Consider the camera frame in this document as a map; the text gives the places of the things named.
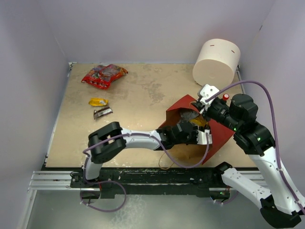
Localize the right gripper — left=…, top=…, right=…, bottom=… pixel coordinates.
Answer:
left=191, top=99, right=242, bottom=131

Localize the red paper bag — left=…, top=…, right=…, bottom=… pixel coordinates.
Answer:
left=158, top=94, right=233, bottom=167

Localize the brown candy packet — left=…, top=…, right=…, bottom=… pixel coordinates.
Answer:
left=93, top=106, right=113, bottom=120

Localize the yellow candy packet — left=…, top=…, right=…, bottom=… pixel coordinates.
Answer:
left=190, top=116, right=209, bottom=128
left=89, top=98, right=109, bottom=107

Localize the large red snack bag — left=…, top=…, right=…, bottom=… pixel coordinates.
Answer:
left=81, top=64, right=128, bottom=90

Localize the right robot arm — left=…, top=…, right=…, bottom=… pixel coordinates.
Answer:
left=196, top=92, right=305, bottom=229

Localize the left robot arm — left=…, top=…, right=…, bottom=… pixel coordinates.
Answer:
left=81, top=121, right=213, bottom=187

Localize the red capped small bottle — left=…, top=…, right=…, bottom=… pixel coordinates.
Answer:
left=223, top=94, right=230, bottom=101

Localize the silver candy packet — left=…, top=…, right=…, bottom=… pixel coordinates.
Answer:
left=179, top=108, right=199, bottom=121

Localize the cream cylindrical container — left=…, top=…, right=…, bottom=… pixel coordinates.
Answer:
left=193, top=39, right=241, bottom=89

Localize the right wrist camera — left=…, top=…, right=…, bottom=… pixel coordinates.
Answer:
left=197, top=84, right=219, bottom=105

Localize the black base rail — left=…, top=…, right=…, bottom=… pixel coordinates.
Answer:
left=70, top=167, right=231, bottom=202

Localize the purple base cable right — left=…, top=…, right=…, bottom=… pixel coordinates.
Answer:
left=213, top=189, right=239, bottom=206

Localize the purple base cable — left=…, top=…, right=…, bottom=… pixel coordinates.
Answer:
left=213, top=189, right=239, bottom=206
left=79, top=180, right=127, bottom=212

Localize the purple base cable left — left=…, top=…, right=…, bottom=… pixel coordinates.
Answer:
left=79, top=180, right=127, bottom=212

